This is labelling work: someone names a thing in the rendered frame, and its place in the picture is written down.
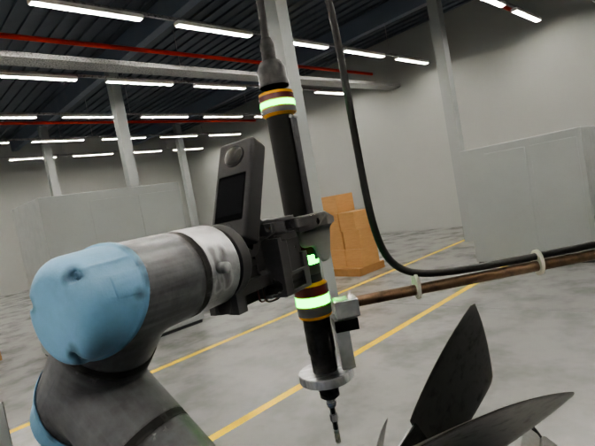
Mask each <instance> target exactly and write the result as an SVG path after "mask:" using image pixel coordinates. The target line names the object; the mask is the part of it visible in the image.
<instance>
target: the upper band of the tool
mask: <svg viewBox="0 0 595 446"><path fill-rule="evenodd" d="M279 91H291V92H293V90H292V89H290V88H279V89H274V90H269V91H267V92H264V93H262V94H260V95H259V98H260V97H261V96H263V95H266V94H270V93H274V92H279ZM285 97H289V98H294V97H291V96H283V97H277V98H285ZM277 98H272V99H268V100H266V101H269V100H273V99H277ZM266 101H264V102H266ZM264 102H262V103H264ZM262 103H260V104H262ZM276 105H282V104H276ZM276 105H272V106H268V107H266V108H269V107H273V106H276ZM266 108H264V109H262V110H261V111H263V110H265V109H266ZM296 112H297V111H295V110H285V111H275V112H271V113H268V114H266V115H264V116H263V117H262V118H263V119H267V118H269V117H272V116H274V115H278V114H284V113H292V114H293V115H294V114H295V113H296Z"/></svg>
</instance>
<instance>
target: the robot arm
mask: <svg viewBox="0 0 595 446"><path fill-rule="evenodd" d="M264 159H265V146H264V145H263V144H262V143H261V142H259V141H258V140H257V139H255V138H254V137H249V138H246V139H243V140H241V141H238V142H233V143H230V144H227V145H224V146H222V147H221V148H220V160H219V168H218V176H217V184H216V193H215V201H214V209H213V218H212V226H197V227H189V228H184V229H180V230H175V231H171V232H167V233H163V234H159V235H151V236H146V237H142V238H137V239H133V240H128V241H124V242H103V243H99V244H95V245H92V246H89V247H88V248H86V249H84V250H80V251H76V252H73V253H69V254H65V255H63V256H59V257H56V258H53V259H51V260H50V261H48V262H47V263H45V264H44V265H43V266H42V267H41V268H40V269H39V270H38V272H37V273H36V275H35V277H34V279H33V282H32V285H31V289H30V293H29V297H30V299H31V301H32V304H33V308H32V309H31V310H30V316H31V320H32V324H33V327H34V330H35V333H36V335H37V337H38V339H39V341H40V342H41V344H42V346H43V347H44V348H45V349H46V350H47V351H48V352H49V356H48V358H47V361H46V363H45V366H44V368H43V370H42V372H41V373H40V376H39V378H38V380H37V382H36V384H35V390H34V395H33V405H32V409H31V412H30V427H31V430H32V433H33V436H34V438H35V439H36V440H37V442H38V443H39V444H40V445H41V446H216V445H215V444H214V443H213V441H212V440H211V439H210V438H209V437H208V436H207V435H206V434H205V432H204V431H203V430H202V429H201V428H200V427H199V426H198V424H197V423H196V422H195V421H194V420H193V419H192V418H191V417H190V415H189V414H188V413H187V412H186V411H184V410H183V408H182V407H181V406H180V405H179V404H178V403H177V401H176V400H175V399H174V398H173V397H172V396H171V395H170V394H169V392H168V391H167V390H166V389H165V388H164V387H163V386H162V384H161V383H160V382H159V381H158V380H157V379H156V378H155V377H154V376H153V375H152V373H151V372H150V371H149V370H148V366H149V364H150V362H151V359H152V357H153V355H154V353H155V351H156V348H157V345H158V341H159V339H160V337H161V335H162V334H163V333H164V332H165V331H166V330H167V329H168V328H169V327H172V326H174V325H176V324H178V323H181V322H183V321H184V320H186V319H190V318H192V317H194V316H196V315H198V314H200V313H202V312H204V311H207V310H210V314H211V316H218V315H226V314H228V315H241V314H243V313H245V312H247V311H248V306H247V305H248V304H251V303H253V302H256V301H258V300H259V301H260V302H261V303H264V302H268V303H271V302H274V301H276V300H278V299H279V298H280V297H289V296H292V295H293V294H295V293H297V292H298V291H300V290H302V289H304V288H307V287H309V286H311V285H312V280H311V275H310V270H309V263H308V257H307V252H306V250H301V248H300V246H301V247H302V248H308V247H313V248H314V250H315V252H316V253H317V255H318V257H319V259H320V260H321V261H326V260H328V259H329V256H330V225H331V224H332V222H334V216H332V215H331V214H329V213H328V212H326V211H318V212H315V213H310V214H306V215H302V216H297V217H293V215H287V216H281V217H276V218H271V219H260V213H261V199H262V186H263V172H264ZM308 230H310V231H308ZM305 231H307V232H305ZM273 298H275V299H274V300H270V301H268V299H273ZM260 299H265V300H264V301H261V300H260Z"/></svg>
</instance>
